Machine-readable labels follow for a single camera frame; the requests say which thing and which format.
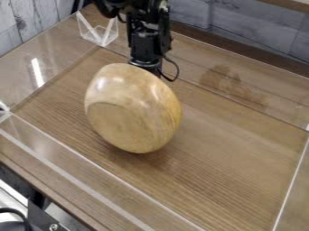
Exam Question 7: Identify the clear acrylic corner bracket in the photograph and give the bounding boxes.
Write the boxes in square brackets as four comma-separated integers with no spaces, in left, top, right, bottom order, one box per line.
[77,12,118,47]

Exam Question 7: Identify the clear acrylic tray wall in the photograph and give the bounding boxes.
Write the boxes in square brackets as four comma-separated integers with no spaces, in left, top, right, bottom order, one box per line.
[0,18,309,231]

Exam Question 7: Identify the round wooden bowl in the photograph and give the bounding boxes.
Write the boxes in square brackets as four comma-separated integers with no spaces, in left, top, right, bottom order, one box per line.
[85,63,183,153]

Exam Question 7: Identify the black cable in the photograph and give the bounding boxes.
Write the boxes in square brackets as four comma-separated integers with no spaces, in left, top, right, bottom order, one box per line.
[0,207,34,231]

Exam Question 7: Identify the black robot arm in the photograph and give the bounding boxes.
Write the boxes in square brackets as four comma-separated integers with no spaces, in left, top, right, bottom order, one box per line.
[94,0,173,77]

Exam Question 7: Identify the black metal bracket with bolt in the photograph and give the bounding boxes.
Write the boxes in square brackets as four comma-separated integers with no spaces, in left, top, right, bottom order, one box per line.
[27,200,71,231]

